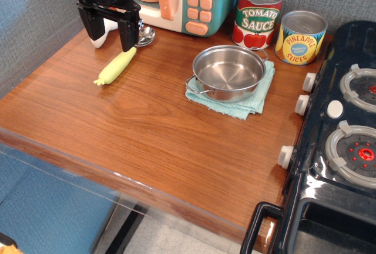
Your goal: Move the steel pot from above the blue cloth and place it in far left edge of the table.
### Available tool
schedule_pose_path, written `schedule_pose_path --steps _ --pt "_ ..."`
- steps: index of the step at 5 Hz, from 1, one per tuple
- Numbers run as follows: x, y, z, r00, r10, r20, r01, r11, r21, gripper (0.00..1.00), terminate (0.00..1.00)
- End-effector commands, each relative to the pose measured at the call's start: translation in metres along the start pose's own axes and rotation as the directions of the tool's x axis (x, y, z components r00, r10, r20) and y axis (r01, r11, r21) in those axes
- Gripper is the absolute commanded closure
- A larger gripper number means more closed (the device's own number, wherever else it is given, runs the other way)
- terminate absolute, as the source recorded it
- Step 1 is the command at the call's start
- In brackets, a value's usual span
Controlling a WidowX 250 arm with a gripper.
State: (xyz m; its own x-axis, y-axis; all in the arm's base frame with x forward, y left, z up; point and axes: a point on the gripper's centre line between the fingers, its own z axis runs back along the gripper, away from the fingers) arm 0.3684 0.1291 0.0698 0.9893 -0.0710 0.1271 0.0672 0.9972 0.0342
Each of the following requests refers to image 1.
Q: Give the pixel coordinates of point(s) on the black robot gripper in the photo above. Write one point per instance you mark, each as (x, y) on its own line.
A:
(92, 11)

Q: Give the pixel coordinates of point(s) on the spoon with yellow-green handle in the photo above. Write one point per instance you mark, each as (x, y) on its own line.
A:
(112, 70)

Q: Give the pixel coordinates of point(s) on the steel pot with handles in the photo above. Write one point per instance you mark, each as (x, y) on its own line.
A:
(228, 73)

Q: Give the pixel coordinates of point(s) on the light blue folded cloth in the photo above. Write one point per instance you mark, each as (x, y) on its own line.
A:
(241, 109)

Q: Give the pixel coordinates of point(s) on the white toy mushroom brown cap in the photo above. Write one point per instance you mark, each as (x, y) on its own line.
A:
(109, 26)

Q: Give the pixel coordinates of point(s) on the teal toy microwave oven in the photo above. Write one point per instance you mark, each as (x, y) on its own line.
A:
(194, 17)

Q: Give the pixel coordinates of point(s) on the tomato sauce can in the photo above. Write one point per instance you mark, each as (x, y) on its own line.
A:
(255, 22)

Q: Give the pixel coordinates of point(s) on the clear acrylic table guard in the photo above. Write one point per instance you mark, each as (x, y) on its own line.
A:
(52, 205)

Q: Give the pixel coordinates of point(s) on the pineapple slices can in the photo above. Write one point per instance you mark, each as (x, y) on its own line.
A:
(300, 37)

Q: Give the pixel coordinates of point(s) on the orange fuzzy object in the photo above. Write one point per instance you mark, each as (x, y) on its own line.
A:
(10, 249)

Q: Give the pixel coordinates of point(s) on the black toy stove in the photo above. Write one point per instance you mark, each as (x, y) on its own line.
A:
(329, 192)

